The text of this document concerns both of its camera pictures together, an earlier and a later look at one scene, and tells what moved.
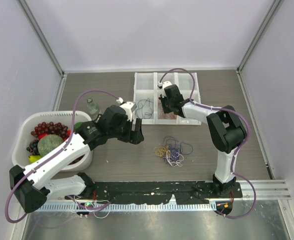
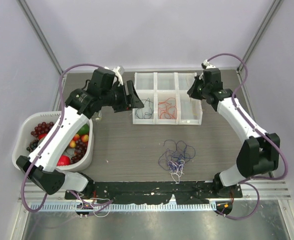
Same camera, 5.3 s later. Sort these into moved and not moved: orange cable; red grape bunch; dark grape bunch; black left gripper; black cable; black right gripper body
Moved: black right gripper body; black left gripper
Not moved: red grape bunch; orange cable; black cable; dark grape bunch
